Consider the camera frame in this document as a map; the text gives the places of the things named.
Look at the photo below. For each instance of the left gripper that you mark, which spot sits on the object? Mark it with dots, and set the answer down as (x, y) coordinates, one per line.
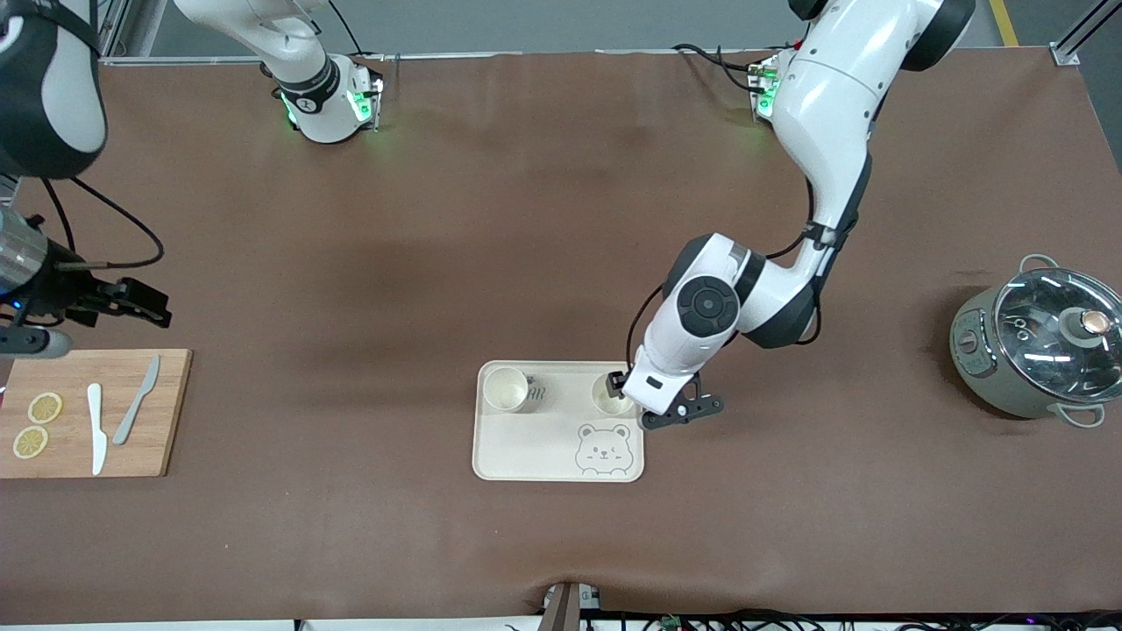
(616, 382)

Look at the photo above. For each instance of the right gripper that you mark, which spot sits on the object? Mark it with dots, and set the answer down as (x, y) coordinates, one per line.
(63, 292)

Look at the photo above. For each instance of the white IKEA cup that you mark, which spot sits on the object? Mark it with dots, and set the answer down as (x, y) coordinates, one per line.
(506, 390)
(605, 401)

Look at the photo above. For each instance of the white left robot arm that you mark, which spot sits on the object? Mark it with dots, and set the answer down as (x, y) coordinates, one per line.
(833, 114)

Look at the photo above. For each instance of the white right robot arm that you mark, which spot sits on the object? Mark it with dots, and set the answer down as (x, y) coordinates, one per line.
(307, 88)

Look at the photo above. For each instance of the cream bear print tray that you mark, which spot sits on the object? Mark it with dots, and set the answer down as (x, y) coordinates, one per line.
(543, 447)

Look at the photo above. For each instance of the grey plastic knife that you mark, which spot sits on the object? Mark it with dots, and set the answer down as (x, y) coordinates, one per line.
(136, 403)

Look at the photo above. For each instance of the lemon slice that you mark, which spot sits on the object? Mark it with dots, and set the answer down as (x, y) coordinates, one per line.
(31, 442)
(45, 407)

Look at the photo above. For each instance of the white plastic knife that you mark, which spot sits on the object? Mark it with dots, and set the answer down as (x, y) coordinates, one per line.
(96, 429)

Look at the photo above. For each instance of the wooden cutting board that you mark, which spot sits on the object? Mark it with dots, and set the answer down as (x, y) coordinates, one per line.
(171, 412)

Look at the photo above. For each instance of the brown table cover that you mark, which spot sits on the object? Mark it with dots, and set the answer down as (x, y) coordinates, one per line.
(561, 219)

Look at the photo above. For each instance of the grey pot with glass lid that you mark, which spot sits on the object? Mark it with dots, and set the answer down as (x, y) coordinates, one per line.
(977, 368)

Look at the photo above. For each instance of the glass pot lid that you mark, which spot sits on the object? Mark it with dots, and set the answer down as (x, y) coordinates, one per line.
(1043, 324)

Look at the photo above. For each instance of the black left camera bracket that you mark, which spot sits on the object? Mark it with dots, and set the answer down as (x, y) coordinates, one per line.
(688, 410)

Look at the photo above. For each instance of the grey camera mounting post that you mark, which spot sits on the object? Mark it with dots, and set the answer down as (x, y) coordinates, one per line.
(561, 609)

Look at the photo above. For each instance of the aluminium frame post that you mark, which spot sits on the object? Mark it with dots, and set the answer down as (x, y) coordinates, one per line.
(114, 31)
(1074, 39)

